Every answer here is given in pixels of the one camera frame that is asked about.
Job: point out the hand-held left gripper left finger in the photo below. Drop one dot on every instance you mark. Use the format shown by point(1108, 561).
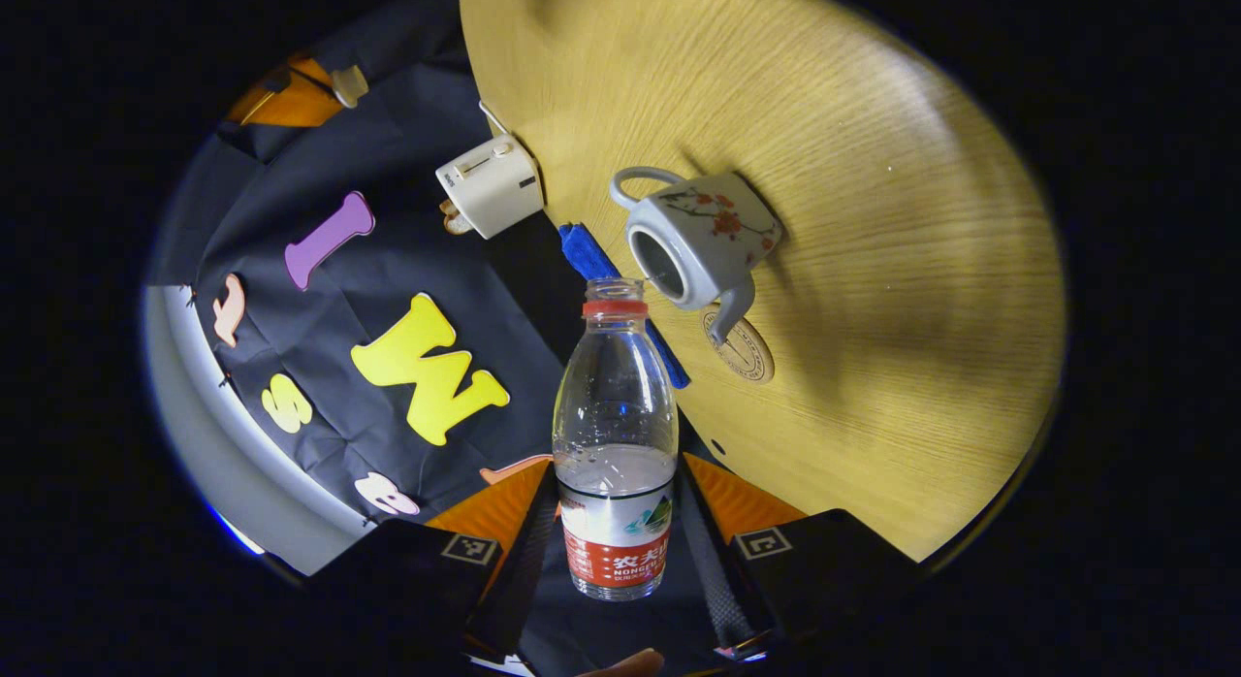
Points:
point(528, 570)

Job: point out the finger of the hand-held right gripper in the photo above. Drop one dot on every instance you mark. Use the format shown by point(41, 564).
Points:
point(291, 100)

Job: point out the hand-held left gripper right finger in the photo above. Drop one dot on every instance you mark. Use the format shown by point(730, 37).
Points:
point(713, 580)

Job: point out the white teacup lid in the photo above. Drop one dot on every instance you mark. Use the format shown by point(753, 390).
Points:
point(350, 85)

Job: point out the clear plastic water bottle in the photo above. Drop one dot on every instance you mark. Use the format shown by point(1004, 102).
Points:
point(616, 435)

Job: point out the round wooden coaster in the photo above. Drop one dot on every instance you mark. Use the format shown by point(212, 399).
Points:
point(748, 357)

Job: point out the white floral teacup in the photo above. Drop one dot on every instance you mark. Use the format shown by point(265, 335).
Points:
point(713, 236)

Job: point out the black backdrop cloth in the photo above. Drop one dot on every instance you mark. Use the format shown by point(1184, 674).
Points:
point(388, 270)

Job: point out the bread slice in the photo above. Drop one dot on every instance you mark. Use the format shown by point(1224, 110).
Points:
point(454, 218)

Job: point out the white toaster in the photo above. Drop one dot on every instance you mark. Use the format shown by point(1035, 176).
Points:
point(494, 187)

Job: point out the blue towel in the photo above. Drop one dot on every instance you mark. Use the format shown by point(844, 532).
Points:
point(591, 255)

